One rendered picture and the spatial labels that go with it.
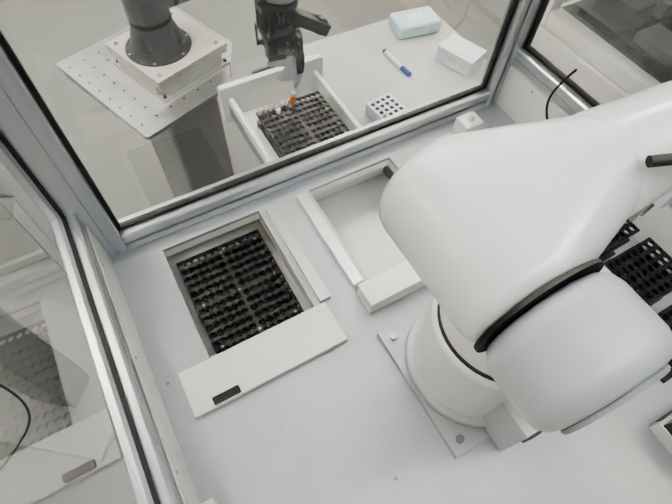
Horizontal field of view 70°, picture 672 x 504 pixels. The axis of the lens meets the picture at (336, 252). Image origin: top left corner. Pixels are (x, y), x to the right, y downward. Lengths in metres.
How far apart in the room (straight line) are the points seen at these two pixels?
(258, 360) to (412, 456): 0.29
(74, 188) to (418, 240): 0.64
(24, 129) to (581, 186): 0.66
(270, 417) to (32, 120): 0.54
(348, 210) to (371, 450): 0.56
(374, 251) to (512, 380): 0.79
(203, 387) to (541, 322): 0.63
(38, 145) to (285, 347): 0.47
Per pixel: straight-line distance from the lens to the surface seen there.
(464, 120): 1.08
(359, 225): 1.10
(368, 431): 0.81
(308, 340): 0.83
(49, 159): 0.80
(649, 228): 1.11
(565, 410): 0.30
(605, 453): 0.92
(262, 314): 0.92
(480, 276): 0.30
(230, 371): 0.83
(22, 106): 0.74
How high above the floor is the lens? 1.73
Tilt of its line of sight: 59 degrees down
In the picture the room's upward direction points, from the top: 4 degrees clockwise
